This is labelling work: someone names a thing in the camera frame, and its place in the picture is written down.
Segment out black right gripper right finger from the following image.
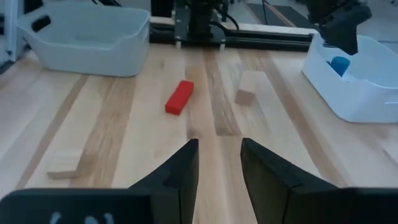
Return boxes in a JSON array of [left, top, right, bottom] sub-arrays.
[[241, 138, 398, 224]]

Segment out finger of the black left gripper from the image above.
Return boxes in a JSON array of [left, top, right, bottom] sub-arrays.
[[320, 4, 373, 56]]

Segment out rectangular natural wood block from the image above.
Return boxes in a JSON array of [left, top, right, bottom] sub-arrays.
[[234, 70, 261, 106], [46, 148, 84, 180]]

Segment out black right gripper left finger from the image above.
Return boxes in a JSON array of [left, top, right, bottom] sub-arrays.
[[0, 139, 200, 224]]

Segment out light grey plastic bin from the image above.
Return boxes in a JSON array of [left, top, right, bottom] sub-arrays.
[[16, 2, 151, 78]]

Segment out small blue block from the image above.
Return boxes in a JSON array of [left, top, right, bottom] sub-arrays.
[[328, 55, 351, 78]]

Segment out long red block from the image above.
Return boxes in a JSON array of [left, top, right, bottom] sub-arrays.
[[164, 80, 195, 116]]

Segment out black hazard-striped floor mat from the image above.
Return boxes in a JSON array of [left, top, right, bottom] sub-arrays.
[[247, 2, 315, 29]]

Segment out white plastic bin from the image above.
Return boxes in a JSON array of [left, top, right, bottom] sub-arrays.
[[301, 32, 398, 124]]

